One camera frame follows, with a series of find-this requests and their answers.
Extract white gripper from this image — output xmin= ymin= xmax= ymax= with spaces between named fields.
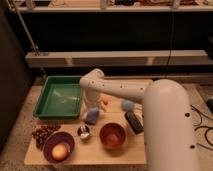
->
xmin=84 ymin=90 xmax=101 ymax=113

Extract blue sponge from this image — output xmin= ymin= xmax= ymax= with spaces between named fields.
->
xmin=85 ymin=107 xmax=100 ymax=125

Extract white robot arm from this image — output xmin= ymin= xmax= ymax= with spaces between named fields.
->
xmin=80 ymin=69 xmax=201 ymax=171

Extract yellow black sponge block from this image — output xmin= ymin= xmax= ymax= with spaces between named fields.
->
xmin=125 ymin=111 xmax=143 ymax=134

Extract orange carrot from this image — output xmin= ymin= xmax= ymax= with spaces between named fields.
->
xmin=101 ymin=96 xmax=109 ymax=106

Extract green plastic tray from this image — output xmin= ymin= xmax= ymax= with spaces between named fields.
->
xmin=33 ymin=76 xmax=83 ymax=119

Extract blue plush ball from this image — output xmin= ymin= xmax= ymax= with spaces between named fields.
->
xmin=121 ymin=100 xmax=134 ymax=111

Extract small metal cup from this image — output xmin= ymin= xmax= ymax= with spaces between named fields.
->
xmin=77 ymin=125 xmax=90 ymax=140

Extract orange bowl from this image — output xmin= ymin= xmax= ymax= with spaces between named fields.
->
xmin=99 ymin=123 xmax=126 ymax=150

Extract purple bowl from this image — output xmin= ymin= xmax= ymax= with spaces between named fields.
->
xmin=43 ymin=132 xmax=75 ymax=163

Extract bunch of dark grapes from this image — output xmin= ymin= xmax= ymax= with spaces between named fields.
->
xmin=32 ymin=125 xmax=61 ymax=150

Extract orange fruit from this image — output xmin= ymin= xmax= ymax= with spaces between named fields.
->
xmin=51 ymin=144 xmax=68 ymax=161

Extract metal diagonal pole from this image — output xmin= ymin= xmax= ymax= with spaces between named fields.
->
xmin=8 ymin=0 xmax=48 ymax=56

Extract lower wooden shelf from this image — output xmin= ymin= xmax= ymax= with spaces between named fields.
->
xmin=25 ymin=50 xmax=213 ymax=68

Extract wooden shelf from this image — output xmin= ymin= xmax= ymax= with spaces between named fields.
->
xmin=25 ymin=50 xmax=213 ymax=68
xmin=6 ymin=0 xmax=213 ymax=13

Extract upper wooden shelf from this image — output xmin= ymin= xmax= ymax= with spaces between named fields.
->
xmin=6 ymin=0 xmax=213 ymax=13

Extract black hanging cable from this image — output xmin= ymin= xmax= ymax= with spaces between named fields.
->
xmin=166 ymin=6 xmax=176 ymax=66

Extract black floor cables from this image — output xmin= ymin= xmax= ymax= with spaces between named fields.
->
xmin=190 ymin=96 xmax=213 ymax=151

